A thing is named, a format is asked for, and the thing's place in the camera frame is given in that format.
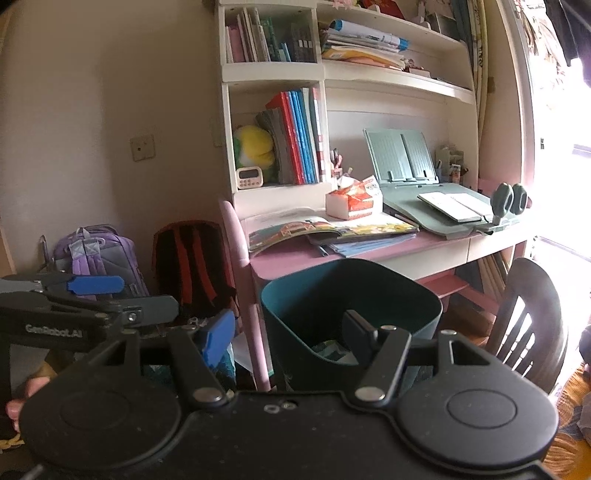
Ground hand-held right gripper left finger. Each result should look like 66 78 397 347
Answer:
83 308 237 409

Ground dark teal trash bin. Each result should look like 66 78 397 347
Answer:
260 258 444 393

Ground row of red blue books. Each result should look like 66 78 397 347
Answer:
255 88 325 186

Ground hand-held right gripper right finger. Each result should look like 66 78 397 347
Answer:
342 309 502 403

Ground grey pen holder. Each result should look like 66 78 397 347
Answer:
436 145 465 184

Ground red box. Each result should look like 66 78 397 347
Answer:
360 0 408 19

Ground white digital timer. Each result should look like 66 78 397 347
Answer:
235 166 264 190

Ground pink desk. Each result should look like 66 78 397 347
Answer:
218 185 532 393

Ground stack of papers and booklets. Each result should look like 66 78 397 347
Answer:
320 18 411 71

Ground green round clamp holder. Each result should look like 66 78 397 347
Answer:
489 182 530 227

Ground grey green tilted desk board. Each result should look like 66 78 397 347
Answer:
382 181 521 241

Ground yellow patterned blanket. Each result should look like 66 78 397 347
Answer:
549 364 591 480

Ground row of books and folders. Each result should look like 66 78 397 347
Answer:
225 6 317 64

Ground dark wooden chair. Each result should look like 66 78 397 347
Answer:
484 257 571 396

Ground red black backpack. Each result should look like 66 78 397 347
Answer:
152 220 242 325

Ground blue folders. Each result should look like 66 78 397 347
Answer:
318 233 417 259

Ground beige wall socket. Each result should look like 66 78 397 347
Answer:
129 134 156 162

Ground metal folding trolley frame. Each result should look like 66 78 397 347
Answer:
37 234 59 274

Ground purple grey backpack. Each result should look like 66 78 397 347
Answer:
52 224 151 301

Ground open white notebook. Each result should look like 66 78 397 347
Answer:
417 191 493 223

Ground yellow green plush toy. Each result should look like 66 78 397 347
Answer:
232 124 277 168

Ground white orange tissue box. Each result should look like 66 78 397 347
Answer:
325 175 385 220

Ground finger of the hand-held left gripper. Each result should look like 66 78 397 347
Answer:
97 295 180 330
0 272 125 297

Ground patterned curtain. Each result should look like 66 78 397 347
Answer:
455 0 497 155

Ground books under desk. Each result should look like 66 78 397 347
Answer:
477 253 514 297

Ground pink pen cup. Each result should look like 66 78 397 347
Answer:
329 148 352 180

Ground person's left hand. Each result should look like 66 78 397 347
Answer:
6 376 51 432

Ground open picture book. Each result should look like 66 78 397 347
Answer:
247 208 422 256

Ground green folding book stand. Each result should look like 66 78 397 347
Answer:
363 128 440 184

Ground white bookshelf hutch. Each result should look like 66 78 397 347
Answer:
217 0 479 209

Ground white paper sheet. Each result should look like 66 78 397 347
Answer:
231 332 260 376

